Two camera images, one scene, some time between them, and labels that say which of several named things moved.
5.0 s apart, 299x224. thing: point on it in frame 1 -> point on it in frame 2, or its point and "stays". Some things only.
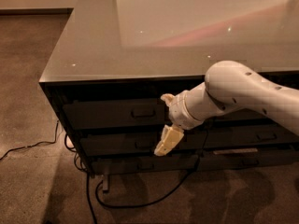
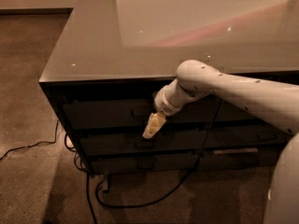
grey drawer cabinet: (123, 48) stays
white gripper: (177, 111) -> (161, 104)
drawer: (145, 163) stays
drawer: (225, 136) stays
